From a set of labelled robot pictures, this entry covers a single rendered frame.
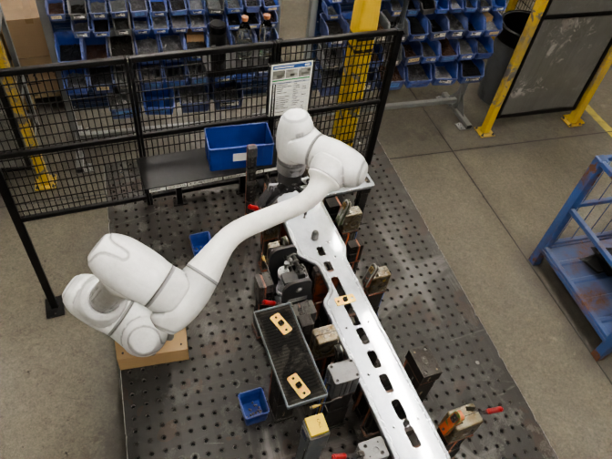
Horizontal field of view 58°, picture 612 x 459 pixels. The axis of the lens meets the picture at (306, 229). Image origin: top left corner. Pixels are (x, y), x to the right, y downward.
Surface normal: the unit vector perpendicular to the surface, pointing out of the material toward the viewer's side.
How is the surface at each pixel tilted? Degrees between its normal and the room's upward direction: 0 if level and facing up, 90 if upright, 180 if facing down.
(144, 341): 51
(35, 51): 93
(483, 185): 0
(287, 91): 90
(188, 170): 0
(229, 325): 0
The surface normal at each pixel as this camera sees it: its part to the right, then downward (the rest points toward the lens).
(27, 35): 0.37, 0.71
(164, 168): 0.10, -0.66
